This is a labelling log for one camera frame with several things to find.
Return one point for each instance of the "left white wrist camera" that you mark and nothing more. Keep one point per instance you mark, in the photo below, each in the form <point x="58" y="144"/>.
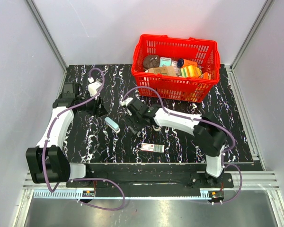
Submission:
<point x="93" y="86"/>

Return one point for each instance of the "small light blue stapler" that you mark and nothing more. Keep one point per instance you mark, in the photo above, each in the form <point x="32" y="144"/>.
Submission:
<point x="112" y="124"/>

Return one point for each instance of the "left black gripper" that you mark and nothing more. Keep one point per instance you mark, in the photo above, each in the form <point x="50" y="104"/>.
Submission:
<point x="98" y="109"/>

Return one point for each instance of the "brown round sponge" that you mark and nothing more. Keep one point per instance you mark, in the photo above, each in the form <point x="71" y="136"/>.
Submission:
<point x="151" y="61"/>

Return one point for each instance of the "orange bottle blue cap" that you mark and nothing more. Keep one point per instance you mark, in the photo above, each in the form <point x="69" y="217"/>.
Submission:
<point x="184" y="62"/>

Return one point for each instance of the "staples box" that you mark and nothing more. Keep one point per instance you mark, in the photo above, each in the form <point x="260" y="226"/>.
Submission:
<point x="152" y="148"/>

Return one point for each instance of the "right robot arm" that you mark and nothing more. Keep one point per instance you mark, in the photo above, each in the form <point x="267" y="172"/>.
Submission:
<point x="208" y="136"/>

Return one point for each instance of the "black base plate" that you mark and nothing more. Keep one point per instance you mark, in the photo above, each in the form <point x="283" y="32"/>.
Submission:
<point x="152" y="180"/>

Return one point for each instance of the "yellow green striped box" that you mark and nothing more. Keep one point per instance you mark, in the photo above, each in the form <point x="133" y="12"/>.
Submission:
<point x="190" y="72"/>

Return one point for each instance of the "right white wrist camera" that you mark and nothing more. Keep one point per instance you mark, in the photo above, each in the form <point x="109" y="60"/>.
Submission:
<point x="126" y="102"/>

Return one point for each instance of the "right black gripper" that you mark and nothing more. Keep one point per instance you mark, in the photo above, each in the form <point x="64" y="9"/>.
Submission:
<point x="130" y="119"/>

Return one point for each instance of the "cardboard box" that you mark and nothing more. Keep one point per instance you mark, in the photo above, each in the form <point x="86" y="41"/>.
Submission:
<point x="167" y="71"/>

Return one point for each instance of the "teal label box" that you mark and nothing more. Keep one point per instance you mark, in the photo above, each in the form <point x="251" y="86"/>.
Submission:
<point x="165" y="62"/>

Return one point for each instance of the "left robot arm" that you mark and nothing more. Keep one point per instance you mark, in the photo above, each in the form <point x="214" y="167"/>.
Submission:
<point x="46" y="161"/>

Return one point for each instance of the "red plastic basket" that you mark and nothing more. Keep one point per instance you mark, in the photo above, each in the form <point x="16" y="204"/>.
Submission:
<point x="203" y="51"/>

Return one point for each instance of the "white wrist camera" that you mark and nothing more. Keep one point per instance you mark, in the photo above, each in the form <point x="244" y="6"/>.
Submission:
<point x="93" y="86"/>
<point x="126" y="102"/>

